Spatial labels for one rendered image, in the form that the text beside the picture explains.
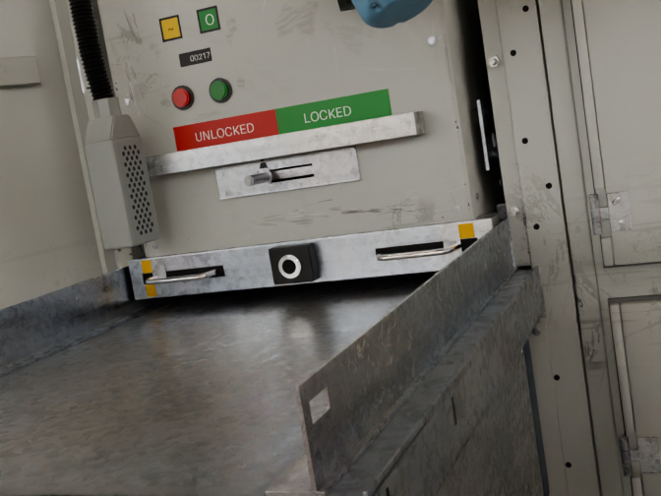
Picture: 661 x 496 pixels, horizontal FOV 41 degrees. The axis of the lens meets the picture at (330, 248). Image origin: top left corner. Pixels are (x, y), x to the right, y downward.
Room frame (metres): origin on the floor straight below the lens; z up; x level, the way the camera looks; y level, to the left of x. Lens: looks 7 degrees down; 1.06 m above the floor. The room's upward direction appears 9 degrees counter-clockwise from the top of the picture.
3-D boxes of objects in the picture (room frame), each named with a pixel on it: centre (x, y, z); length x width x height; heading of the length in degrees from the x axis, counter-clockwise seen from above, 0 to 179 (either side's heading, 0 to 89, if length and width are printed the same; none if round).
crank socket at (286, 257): (1.17, 0.05, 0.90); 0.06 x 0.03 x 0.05; 67
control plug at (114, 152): (1.21, 0.26, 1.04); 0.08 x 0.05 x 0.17; 157
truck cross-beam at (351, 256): (1.21, 0.04, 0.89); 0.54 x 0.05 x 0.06; 67
